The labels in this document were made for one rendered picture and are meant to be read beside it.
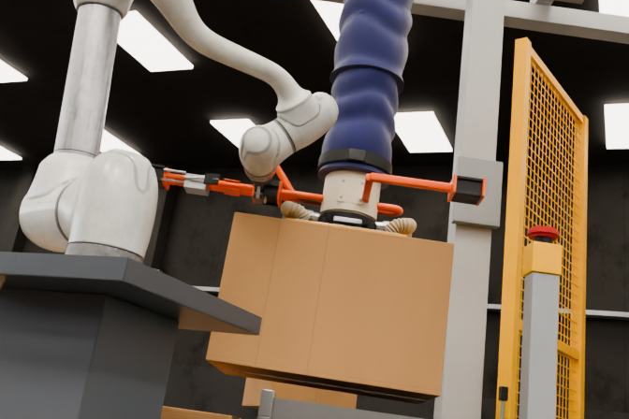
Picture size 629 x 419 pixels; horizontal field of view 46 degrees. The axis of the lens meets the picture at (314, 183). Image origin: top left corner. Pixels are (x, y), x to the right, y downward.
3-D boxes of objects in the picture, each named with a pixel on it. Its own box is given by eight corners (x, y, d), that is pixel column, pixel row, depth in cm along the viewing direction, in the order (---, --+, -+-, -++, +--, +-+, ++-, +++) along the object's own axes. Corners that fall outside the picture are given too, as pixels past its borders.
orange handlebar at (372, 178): (435, 225, 222) (437, 214, 223) (453, 194, 193) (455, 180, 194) (136, 182, 226) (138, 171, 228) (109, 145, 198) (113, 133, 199)
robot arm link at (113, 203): (94, 238, 139) (120, 133, 146) (44, 244, 151) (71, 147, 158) (161, 261, 150) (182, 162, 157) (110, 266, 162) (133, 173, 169)
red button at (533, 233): (552, 252, 171) (552, 235, 173) (563, 244, 165) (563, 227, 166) (522, 247, 171) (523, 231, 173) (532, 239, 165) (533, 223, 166)
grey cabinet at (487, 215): (496, 229, 319) (500, 166, 329) (500, 226, 314) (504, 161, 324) (450, 223, 319) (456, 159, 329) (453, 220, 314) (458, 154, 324)
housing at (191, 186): (209, 196, 225) (212, 182, 227) (205, 189, 219) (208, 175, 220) (186, 194, 226) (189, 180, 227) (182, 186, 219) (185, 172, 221)
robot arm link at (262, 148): (255, 186, 195) (295, 160, 198) (252, 166, 180) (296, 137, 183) (232, 155, 197) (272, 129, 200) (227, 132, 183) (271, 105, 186)
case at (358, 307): (419, 404, 222) (431, 275, 235) (440, 397, 184) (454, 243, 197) (224, 373, 225) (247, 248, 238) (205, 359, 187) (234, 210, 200)
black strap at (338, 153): (387, 192, 234) (388, 180, 235) (394, 166, 212) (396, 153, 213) (316, 181, 235) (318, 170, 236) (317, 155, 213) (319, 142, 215)
